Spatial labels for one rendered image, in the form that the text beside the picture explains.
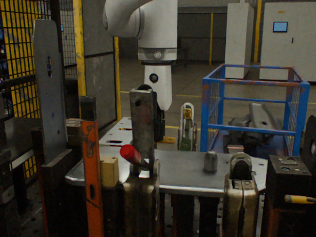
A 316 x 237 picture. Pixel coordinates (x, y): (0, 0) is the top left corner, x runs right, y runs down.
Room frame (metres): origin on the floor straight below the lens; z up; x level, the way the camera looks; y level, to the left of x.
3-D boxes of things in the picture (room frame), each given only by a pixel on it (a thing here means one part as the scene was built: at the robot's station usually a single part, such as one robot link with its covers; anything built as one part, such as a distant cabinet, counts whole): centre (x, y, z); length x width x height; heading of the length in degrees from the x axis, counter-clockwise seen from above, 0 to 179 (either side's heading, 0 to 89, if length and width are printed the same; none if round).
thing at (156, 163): (0.54, 0.01, 1.06); 0.03 x 0.01 x 0.03; 171
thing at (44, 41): (0.74, 0.26, 1.17); 0.12 x 0.01 x 0.34; 171
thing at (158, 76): (0.68, 0.01, 1.20); 0.10 x 0.07 x 0.11; 171
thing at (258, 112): (2.91, -0.90, 0.47); 1.20 x 0.80 x 0.95; 162
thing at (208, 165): (0.66, -0.12, 1.02); 0.03 x 0.03 x 0.07
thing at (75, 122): (0.86, 0.25, 0.88); 0.08 x 0.08 x 0.36; 81
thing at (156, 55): (0.68, 0.01, 1.26); 0.09 x 0.08 x 0.03; 171
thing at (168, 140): (0.68, 0.01, 1.07); 0.08 x 0.04 x 0.01; 81
